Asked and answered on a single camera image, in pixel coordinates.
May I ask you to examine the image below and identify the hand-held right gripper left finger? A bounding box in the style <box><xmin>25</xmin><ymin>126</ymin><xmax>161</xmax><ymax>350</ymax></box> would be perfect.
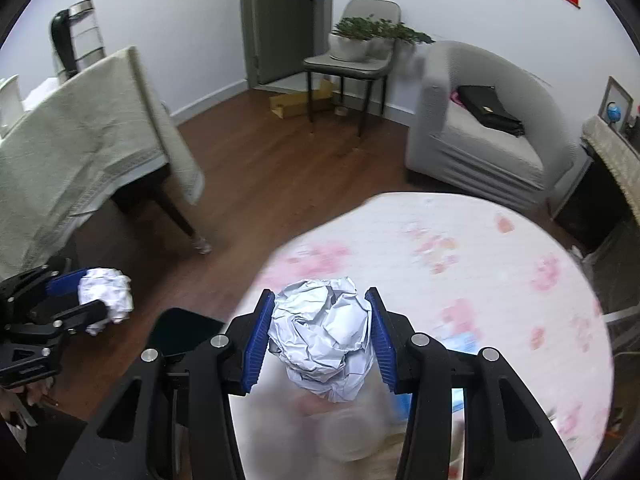
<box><xmin>57</xmin><ymin>289</ymin><xmax>277</xmax><ymax>480</ymax></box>

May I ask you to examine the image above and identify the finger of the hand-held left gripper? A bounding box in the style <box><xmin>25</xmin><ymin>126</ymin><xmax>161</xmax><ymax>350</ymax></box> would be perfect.
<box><xmin>0</xmin><ymin>256</ymin><xmax>90</xmax><ymax>313</ymax></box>
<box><xmin>50</xmin><ymin>300</ymin><xmax>108</xmax><ymax>336</ymax></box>

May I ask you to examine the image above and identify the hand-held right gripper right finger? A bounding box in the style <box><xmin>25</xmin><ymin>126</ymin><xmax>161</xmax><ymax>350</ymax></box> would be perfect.
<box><xmin>364</xmin><ymin>287</ymin><xmax>583</xmax><ymax>480</ymax></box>

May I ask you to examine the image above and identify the small paper ball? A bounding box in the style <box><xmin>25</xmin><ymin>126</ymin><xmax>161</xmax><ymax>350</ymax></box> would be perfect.
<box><xmin>77</xmin><ymin>267</ymin><xmax>135</xmax><ymax>337</ymax></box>

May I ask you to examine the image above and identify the large paper ball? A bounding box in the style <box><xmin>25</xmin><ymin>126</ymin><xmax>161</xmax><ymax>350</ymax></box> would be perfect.
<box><xmin>267</xmin><ymin>276</ymin><xmax>375</xmax><ymax>403</ymax></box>

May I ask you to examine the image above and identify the black trash bin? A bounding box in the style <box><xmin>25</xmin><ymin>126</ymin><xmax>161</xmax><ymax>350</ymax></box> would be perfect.
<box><xmin>149</xmin><ymin>307</ymin><xmax>227</xmax><ymax>361</ymax></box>

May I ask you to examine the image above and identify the person's left hand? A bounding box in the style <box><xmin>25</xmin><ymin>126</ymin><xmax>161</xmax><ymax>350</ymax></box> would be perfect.
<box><xmin>0</xmin><ymin>378</ymin><xmax>60</xmax><ymax>428</ymax></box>

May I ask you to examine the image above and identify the pink floral tablecloth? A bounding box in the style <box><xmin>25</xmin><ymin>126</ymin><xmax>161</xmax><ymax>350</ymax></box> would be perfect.
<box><xmin>227</xmin><ymin>191</ymin><xmax>617</xmax><ymax>480</ymax></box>

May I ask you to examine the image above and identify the dark wooden table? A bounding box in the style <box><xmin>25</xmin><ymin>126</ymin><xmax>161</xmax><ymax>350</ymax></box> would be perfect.
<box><xmin>110</xmin><ymin>165</ymin><xmax>211</xmax><ymax>256</ymax></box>

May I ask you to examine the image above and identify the table with beige cloth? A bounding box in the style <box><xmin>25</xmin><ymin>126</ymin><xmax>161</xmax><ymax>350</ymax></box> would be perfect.
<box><xmin>0</xmin><ymin>45</ymin><xmax>206</xmax><ymax>281</ymax></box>

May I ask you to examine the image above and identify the white lidded mug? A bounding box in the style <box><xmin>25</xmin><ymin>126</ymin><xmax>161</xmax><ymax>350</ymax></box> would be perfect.
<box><xmin>0</xmin><ymin>75</ymin><xmax>23</xmax><ymax>136</ymax></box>

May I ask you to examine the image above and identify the white tissue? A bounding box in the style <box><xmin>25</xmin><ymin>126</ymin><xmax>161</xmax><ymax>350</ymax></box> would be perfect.
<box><xmin>21</xmin><ymin>77</ymin><xmax>66</xmax><ymax>111</ymax></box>

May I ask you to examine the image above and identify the grey armchair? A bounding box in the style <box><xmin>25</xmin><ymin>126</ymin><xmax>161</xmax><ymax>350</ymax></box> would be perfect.
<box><xmin>405</xmin><ymin>40</ymin><xmax>591</xmax><ymax>211</ymax></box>

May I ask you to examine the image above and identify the flat cardboard box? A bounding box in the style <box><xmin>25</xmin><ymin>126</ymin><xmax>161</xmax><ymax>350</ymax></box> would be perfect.
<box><xmin>269</xmin><ymin>79</ymin><xmax>335</xmax><ymax>118</ymax></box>

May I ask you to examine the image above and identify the glass electric kettle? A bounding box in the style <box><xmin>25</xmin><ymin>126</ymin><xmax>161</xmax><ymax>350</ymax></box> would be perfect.
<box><xmin>48</xmin><ymin>0</ymin><xmax>107</xmax><ymax>83</ymax></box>

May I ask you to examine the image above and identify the black leather bag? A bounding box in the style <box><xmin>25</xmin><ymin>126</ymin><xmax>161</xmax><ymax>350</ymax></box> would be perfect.
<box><xmin>457</xmin><ymin>85</ymin><xmax>526</xmax><ymax>137</ymax></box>

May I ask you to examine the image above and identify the grey padded chair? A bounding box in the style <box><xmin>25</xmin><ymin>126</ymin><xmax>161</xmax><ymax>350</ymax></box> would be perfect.
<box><xmin>303</xmin><ymin>0</ymin><xmax>403</xmax><ymax>137</ymax></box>

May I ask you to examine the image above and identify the small white potted plant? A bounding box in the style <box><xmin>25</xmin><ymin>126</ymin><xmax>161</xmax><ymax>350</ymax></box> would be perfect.
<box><xmin>367</xmin><ymin>20</ymin><xmax>436</xmax><ymax>58</ymax></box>

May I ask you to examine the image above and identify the large white potted plant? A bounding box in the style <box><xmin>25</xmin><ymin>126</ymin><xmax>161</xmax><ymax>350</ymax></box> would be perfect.
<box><xmin>327</xmin><ymin>16</ymin><xmax>386</xmax><ymax>62</ymax></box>

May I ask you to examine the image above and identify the beige lace cloth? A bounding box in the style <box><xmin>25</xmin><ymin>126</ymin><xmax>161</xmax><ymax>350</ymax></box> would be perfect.
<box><xmin>581</xmin><ymin>115</ymin><xmax>640</xmax><ymax>231</ymax></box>

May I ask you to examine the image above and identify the grey door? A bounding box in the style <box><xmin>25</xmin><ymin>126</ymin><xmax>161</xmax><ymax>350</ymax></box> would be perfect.
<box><xmin>237</xmin><ymin>0</ymin><xmax>335</xmax><ymax>88</ymax></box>

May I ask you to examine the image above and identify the picture frame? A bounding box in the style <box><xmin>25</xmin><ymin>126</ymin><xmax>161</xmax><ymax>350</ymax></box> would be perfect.
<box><xmin>597</xmin><ymin>76</ymin><xmax>635</xmax><ymax>133</ymax></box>

